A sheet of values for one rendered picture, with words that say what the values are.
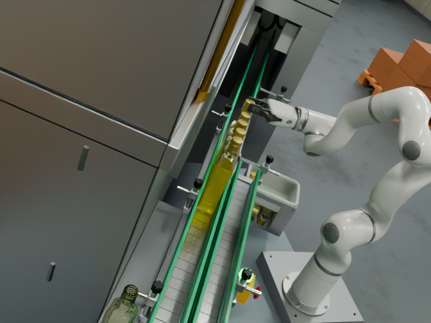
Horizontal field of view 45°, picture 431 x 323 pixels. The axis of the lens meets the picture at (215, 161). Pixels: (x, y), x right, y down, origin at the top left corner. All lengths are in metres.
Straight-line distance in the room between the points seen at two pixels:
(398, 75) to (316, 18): 3.75
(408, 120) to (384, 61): 4.97
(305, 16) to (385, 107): 1.02
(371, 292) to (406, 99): 2.18
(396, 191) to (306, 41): 1.16
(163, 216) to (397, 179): 0.71
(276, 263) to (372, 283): 1.70
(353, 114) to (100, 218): 0.90
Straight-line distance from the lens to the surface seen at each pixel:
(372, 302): 3.56
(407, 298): 3.79
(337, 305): 2.08
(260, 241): 2.21
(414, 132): 1.52
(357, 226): 1.72
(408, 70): 6.15
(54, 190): 1.17
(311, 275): 1.90
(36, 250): 1.30
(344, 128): 1.75
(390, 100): 1.63
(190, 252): 1.56
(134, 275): 1.44
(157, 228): 1.59
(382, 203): 1.67
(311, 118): 1.82
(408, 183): 1.63
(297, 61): 2.63
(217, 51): 1.14
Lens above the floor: 2.11
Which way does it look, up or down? 33 degrees down
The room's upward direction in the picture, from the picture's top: 25 degrees clockwise
